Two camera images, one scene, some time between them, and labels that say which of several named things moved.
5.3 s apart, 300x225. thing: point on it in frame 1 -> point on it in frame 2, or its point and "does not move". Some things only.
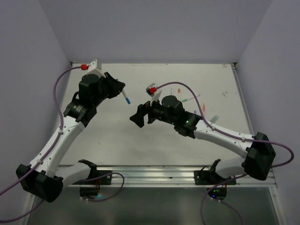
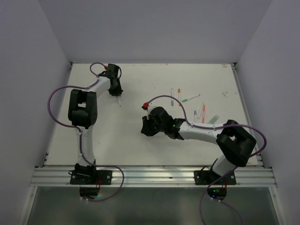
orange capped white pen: [179, 94] does not move
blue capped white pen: [126, 97] -> [119, 101]
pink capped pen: [204, 110] does not move
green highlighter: [214, 118] does not move
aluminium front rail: [163, 176] does not move
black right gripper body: [155, 111] -> [161, 127]
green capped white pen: [190, 98] does not move
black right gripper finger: [138, 117] -> [148, 129]
